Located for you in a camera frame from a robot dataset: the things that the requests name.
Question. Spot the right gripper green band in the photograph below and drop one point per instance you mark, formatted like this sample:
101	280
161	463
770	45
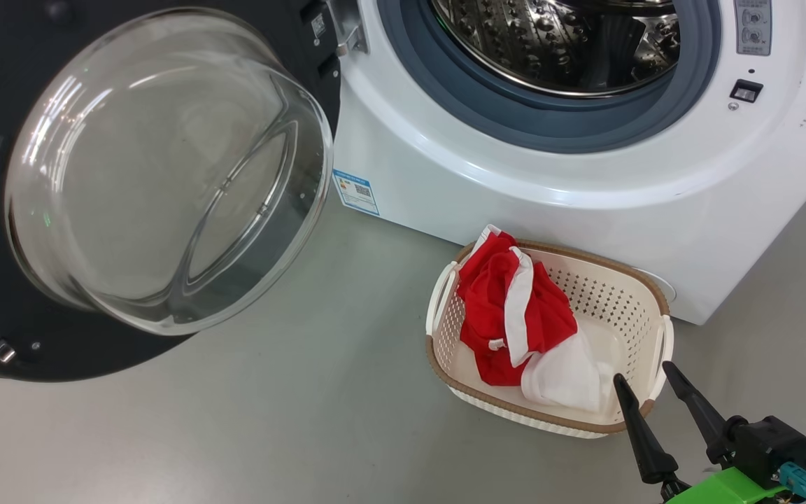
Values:
718	490

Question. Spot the red and white garment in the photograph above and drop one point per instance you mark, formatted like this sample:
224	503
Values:
550	315

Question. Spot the cream perforated laundry basket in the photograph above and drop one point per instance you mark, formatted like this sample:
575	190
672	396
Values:
627	308

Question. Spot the white front-load washing machine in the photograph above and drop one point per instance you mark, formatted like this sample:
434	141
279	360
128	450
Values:
585	196

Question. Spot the blue energy label sticker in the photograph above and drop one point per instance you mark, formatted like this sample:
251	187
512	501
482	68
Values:
356	192

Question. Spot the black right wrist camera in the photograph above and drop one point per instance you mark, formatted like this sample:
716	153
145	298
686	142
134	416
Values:
767	441

